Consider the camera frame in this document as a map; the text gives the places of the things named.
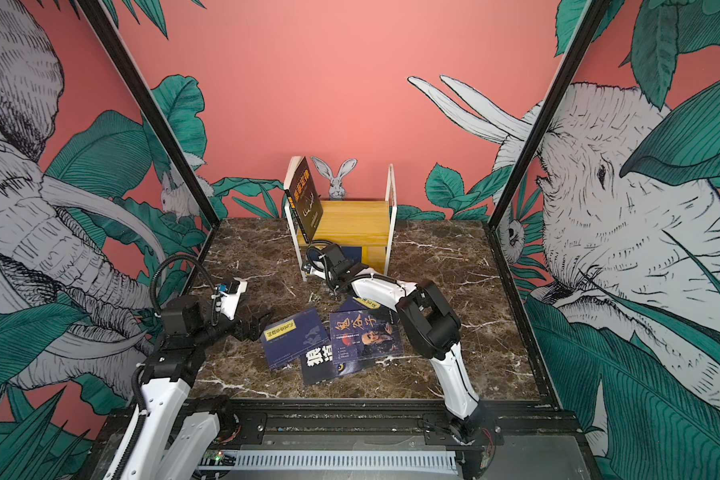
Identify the black book at bottom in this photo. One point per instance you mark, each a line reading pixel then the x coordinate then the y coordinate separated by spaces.
pixel 317 365

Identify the black frame post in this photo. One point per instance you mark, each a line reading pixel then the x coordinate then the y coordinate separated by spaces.
pixel 584 33
pixel 102 25

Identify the blue book with yellow label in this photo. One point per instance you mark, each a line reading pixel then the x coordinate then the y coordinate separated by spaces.
pixel 351 254

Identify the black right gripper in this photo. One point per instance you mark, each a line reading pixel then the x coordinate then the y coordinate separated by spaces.
pixel 335 283

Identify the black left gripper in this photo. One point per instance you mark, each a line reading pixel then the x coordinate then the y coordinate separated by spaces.
pixel 253 330

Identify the white slotted cable duct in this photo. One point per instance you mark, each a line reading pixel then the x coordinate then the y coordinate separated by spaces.
pixel 298 460

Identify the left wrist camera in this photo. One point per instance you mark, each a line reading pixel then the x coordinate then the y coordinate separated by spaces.
pixel 231 294

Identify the black right frame post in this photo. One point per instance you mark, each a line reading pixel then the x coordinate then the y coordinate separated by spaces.
pixel 584 33

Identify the dark book with portrait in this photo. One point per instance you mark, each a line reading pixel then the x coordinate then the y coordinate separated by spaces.
pixel 360 337

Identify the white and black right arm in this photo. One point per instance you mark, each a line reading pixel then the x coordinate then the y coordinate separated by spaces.
pixel 430 323

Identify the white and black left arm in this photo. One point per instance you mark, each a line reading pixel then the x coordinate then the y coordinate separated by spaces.
pixel 167 435

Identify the dark blue book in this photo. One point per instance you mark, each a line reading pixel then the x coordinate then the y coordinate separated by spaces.
pixel 286 340
pixel 356 303

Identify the wooden shelf with white frame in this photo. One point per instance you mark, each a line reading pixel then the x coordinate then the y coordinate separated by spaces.
pixel 369 224

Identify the black book standing on shelf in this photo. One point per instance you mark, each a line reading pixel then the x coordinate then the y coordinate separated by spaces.
pixel 303 198

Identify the black left frame post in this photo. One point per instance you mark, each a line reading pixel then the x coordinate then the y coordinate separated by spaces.
pixel 102 25

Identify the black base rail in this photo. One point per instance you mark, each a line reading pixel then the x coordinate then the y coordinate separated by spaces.
pixel 254 420

